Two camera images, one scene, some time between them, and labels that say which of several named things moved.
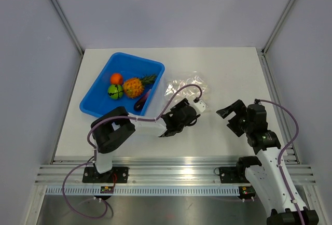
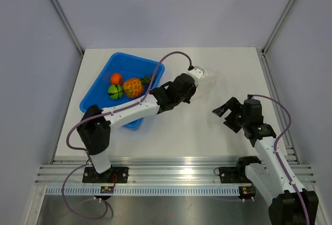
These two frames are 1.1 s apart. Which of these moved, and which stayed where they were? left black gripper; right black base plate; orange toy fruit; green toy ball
Moved: left black gripper
Stayed: right black base plate; green toy ball; orange toy fruit
